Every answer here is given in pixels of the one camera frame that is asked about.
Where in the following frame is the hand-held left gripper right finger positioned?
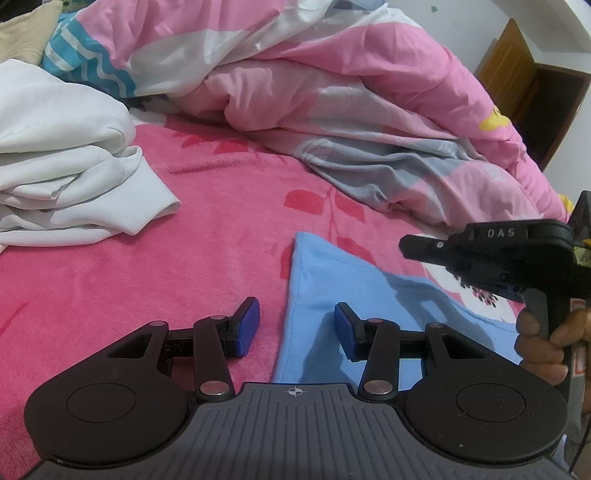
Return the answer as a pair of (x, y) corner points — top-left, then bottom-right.
(333, 302), (485, 401)

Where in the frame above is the beige garment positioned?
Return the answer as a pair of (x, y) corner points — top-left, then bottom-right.
(0, 0), (63, 63)

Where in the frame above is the wooden door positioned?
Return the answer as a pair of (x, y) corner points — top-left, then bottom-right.
(475, 18), (591, 171)

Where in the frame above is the person's right hand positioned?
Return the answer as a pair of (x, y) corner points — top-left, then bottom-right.
(514, 307), (591, 386)

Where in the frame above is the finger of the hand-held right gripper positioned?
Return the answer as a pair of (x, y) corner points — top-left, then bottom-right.
(398, 233), (452, 268)
(461, 272), (528, 304)

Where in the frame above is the white garment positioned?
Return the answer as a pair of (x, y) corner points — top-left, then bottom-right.
(0, 59), (181, 254)

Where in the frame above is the black cable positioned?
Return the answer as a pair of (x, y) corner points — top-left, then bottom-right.
(569, 427), (591, 477)

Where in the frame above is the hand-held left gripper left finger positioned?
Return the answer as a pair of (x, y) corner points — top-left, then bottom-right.
(108, 296), (260, 401)

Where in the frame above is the pink patterned quilt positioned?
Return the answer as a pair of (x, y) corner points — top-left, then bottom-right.
(124, 0), (568, 232)

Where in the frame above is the blue t-shirt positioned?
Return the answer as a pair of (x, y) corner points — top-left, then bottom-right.
(272, 231), (522, 384)

